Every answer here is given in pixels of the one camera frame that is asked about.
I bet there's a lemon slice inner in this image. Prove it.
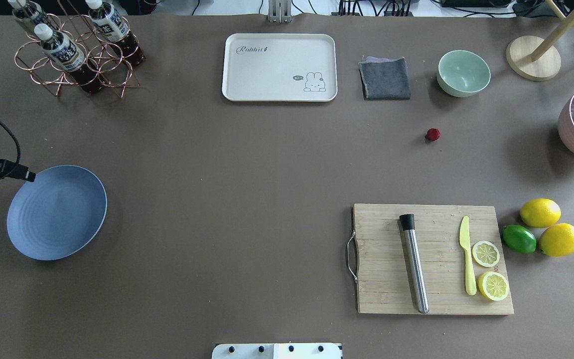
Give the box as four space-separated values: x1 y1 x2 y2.
471 241 500 268

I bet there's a green bowl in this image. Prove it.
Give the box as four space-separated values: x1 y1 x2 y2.
437 50 491 98

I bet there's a yellow lemon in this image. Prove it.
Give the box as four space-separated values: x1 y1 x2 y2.
519 198 561 228
539 223 574 257

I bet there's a steel muddler black tip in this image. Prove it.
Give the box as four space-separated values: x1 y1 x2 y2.
399 213 430 314

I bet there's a green lime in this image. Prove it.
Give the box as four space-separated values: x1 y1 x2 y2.
502 224 537 254

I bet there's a yellow plastic knife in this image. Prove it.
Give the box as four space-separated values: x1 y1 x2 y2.
458 215 477 296

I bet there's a cream rabbit tray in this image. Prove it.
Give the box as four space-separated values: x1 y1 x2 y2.
221 33 338 102

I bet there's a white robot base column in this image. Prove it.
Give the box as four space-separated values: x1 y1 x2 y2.
211 343 343 359

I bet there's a lemon slice near edge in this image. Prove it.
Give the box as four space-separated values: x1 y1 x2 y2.
477 271 509 301

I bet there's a blue round plate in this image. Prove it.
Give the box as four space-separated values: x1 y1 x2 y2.
6 165 108 261

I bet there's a tea bottle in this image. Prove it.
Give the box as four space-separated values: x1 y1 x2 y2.
86 0 145 66
34 23 104 94
7 0 58 38

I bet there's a red strawberry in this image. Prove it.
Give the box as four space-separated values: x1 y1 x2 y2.
426 128 441 142

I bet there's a wooden cup tree stand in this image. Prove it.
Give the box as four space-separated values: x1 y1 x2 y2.
506 0 574 81

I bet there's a grey folded cloth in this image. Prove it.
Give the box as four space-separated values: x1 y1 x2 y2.
358 56 412 100

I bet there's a copper wire bottle rack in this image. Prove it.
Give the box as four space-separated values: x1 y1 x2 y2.
9 0 145 97

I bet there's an aluminium frame post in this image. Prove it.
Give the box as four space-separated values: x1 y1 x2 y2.
267 0 293 23

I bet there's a bamboo cutting board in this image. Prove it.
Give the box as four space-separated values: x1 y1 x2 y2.
352 203 513 315

